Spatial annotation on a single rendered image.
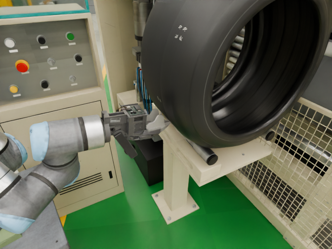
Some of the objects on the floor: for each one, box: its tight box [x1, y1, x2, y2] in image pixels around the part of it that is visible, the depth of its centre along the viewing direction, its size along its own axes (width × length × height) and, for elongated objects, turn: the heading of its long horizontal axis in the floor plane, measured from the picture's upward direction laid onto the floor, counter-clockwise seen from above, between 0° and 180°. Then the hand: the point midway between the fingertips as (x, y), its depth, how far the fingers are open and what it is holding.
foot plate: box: [152, 190, 200, 225], centre depth 159 cm, size 27×27×2 cm
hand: (166, 124), depth 68 cm, fingers closed
